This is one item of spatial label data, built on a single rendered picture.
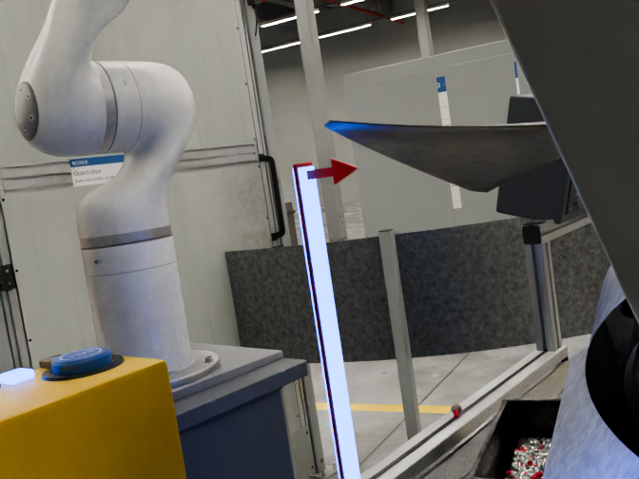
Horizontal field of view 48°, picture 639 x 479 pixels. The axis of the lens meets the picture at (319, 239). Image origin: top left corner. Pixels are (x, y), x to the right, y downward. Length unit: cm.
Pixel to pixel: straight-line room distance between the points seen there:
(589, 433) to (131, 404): 30
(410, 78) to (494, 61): 79
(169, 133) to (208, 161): 157
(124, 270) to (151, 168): 14
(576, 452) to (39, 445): 34
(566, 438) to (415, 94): 637
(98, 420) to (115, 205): 50
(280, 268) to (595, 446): 198
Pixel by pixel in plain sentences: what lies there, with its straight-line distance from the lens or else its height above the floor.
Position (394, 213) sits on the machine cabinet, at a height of 67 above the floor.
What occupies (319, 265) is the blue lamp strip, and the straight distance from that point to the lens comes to 68.
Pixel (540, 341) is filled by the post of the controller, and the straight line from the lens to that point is 117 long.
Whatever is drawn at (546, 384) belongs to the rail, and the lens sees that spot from 112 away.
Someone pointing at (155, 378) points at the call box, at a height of 106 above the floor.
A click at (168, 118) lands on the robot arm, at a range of 98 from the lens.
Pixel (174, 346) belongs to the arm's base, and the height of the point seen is 98.
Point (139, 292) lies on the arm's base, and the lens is 95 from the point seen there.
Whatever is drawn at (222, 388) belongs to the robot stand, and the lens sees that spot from 94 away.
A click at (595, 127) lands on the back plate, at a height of 118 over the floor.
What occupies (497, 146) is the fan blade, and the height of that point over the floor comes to 118.
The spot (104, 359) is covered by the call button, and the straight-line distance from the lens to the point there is 52.
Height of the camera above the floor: 118
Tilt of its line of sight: 5 degrees down
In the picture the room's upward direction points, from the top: 9 degrees counter-clockwise
